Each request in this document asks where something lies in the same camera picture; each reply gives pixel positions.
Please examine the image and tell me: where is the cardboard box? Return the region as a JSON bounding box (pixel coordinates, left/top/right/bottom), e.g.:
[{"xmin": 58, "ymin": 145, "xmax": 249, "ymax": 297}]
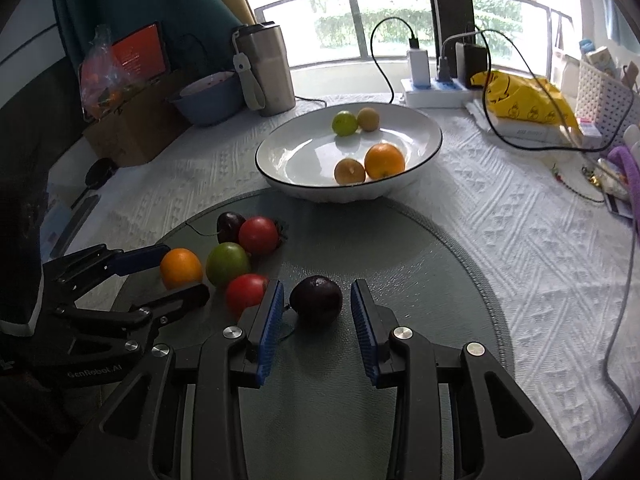
[{"xmin": 82, "ymin": 71, "xmax": 195, "ymax": 168}]

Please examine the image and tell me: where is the white perforated basket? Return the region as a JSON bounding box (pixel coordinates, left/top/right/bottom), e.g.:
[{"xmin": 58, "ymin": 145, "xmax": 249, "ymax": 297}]
[{"xmin": 574, "ymin": 51, "xmax": 640, "ymax": 137}]

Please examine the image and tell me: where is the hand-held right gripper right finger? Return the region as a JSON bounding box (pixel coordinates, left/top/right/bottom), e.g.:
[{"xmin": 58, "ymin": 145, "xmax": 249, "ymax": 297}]
[{"xmin": 349, "ymin": 279, "xmax": 584, "ymax": 480}]

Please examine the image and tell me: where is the black phone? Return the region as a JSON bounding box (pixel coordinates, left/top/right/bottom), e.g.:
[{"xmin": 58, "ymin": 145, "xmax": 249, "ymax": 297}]
[{"xmin": 49, "ymin": 193, "xmax": 102, "ymax": 262}]

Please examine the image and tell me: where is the grey cable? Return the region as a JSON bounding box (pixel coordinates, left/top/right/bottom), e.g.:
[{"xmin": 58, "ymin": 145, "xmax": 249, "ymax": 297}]
[{"xmin": 601, "ymin": 230, "xmax": 640, "ymax": 423}]

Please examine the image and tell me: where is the blue bowl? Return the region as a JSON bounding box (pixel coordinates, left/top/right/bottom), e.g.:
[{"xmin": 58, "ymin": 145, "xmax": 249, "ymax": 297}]
[{"xmin": 169, "ymin": 70, "xmax": 246, "ymax": 127}]

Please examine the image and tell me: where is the dark purple plum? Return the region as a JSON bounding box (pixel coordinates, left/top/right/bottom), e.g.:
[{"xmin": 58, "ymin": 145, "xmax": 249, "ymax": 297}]
[
  {"xmin": 216, "ymin": 212, "xmax": 247, "ymax": 245},
  {"xmin": 290, "ymin": 275, "xmax": 344, "ymax": 325}
]

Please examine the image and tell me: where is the black window post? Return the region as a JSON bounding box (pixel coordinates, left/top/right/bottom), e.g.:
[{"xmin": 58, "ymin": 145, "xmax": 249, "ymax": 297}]
[{"xmin": 421, "ymin": 0, "xmax": 475, "ymax": 57}]

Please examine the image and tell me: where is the white textured tablecloth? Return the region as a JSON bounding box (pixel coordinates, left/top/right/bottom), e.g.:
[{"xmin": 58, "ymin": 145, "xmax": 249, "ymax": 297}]
[{"xmin": 40, "ymin": 91, "xmax": 640, "ymax": 480}]

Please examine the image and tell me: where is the red tomato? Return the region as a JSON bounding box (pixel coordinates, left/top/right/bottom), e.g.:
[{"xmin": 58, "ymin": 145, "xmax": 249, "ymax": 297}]
[
  {"xmin": 225, "ymin": 273, "xmax": 271, "ymax": 317},
  {"xmin": 238, "ymin": 216, "xmax": 280, "ymax": 256}
]

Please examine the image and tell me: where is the orange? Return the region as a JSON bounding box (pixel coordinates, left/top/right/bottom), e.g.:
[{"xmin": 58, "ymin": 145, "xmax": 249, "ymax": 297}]
[
  {"xmin": 364, "ymin": 143, "xmax": 406, "ymax": 180},
  {"xmin": 160, "ymin": 248, "xmax": 204, "ymax": 290}
]

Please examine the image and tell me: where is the purple plush item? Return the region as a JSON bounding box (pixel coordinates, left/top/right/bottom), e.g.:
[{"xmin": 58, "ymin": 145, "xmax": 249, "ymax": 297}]
[{"xmin": 606, "ymin": 144, "xmax": 640, "ymax": 233}]

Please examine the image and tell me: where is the green tomato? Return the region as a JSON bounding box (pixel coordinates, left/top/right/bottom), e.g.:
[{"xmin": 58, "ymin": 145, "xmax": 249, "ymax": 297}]
[{"xmin": 205, "ymin": 242, "xmax": 252, "ymax": 288}]

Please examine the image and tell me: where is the balcony railing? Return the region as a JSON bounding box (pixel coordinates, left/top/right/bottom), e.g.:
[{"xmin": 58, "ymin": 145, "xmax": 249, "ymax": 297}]
[{"xmin": 254, "ymin": 0, "xmax": 572, "ymax": 70}]

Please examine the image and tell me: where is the white charger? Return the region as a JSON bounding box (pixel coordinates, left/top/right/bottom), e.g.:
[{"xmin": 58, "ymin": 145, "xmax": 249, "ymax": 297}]
[{"xmin": 405, "ymin": 37, "xmax": 432, "ymax": 87}]

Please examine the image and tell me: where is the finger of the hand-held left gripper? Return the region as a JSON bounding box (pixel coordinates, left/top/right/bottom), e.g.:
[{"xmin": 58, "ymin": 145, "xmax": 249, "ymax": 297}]
[
  {"xmin": 43, "ymin": 243, "xmax": 174, "ymax": 287},
  {"xmin": 56, "ymin": 283, "xmax": 211, "ymax": 342}
]

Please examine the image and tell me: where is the white flat box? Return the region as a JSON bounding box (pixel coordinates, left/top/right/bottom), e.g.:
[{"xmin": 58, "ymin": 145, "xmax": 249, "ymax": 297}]
[{"xmin": 464, "ymin": 99, "xmax": 587, "ymax": 150}]

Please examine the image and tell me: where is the clear plastic bag of oranges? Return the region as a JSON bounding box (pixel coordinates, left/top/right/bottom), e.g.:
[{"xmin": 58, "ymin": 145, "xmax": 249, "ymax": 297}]
[{"xmin": 79, "ymin": 24, "xmax": 128, "ymax": 122}]

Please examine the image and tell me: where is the stainless steel tumbler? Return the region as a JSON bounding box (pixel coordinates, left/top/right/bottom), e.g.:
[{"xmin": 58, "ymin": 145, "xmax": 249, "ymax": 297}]
[{"xmin": 232, "ymin": 22, "xmax": 297, "ymax": 117}]

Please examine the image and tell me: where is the green lime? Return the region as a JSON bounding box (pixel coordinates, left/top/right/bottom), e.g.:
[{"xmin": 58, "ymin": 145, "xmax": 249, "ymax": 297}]
[{"xmin": 332, "ymin": 111, "xmax": 359, "ymax": 137}]

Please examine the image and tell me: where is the black power adapter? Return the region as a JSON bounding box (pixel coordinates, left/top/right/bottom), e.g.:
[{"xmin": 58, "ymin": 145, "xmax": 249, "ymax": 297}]
[{"xmin": 454, "ymin": 42, "xmax": 489, "ymax": 89}]

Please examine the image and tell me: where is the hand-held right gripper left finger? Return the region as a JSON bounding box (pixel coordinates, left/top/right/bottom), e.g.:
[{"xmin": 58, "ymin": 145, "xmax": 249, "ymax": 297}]
[{"xmin": 55, "ymin": 280, "xmax": 286, "ymax": 480}]

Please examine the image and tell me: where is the round grey-green placemat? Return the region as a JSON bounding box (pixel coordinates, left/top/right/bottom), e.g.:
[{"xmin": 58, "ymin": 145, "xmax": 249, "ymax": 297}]
[{"xmin": 107, "ymin": 189, "xmax": 514, "ymax": 480}]

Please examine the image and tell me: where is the yellow plastic bag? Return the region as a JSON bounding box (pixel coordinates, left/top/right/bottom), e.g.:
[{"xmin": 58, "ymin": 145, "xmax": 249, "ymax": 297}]
[{"xmin": 471, "ymin": 70, "xmax": 584, "ymax": 132}]

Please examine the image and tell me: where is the black round-headed tool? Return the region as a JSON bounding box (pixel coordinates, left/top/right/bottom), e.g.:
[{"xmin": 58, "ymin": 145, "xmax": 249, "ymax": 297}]
[{"xmin": 69, "ymin": 157, "xmax": 117, "ymax": 211}]

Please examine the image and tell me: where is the black cable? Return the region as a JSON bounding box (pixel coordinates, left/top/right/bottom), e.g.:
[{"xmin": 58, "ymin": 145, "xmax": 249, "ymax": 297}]
[
  {"xmin": 439, "ymin": 29, "xmax": 602, "ymax": 153},
  {"xmin": 369, "ymin": 17, "xmax": 424, "ymax": 107}
]

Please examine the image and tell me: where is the tablet with red screen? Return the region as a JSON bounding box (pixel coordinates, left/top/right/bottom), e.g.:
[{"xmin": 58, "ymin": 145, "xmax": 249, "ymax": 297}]
[{"xmin": 106, "ymin": 20, "xmax": 171, "ymax": 85}]

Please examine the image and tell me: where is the white bowl with black rim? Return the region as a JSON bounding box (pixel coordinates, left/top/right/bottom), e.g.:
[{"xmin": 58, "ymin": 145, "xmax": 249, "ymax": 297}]
[{"xmin": 254, "ymin": 103, "xmax": 444, "ymax": 204}]

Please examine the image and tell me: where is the white power strip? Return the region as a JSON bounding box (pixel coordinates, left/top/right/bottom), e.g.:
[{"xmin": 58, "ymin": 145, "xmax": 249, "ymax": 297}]
[{"xmin": 401, "ymin": 76, "xmax": 485, "ymax": 109}]

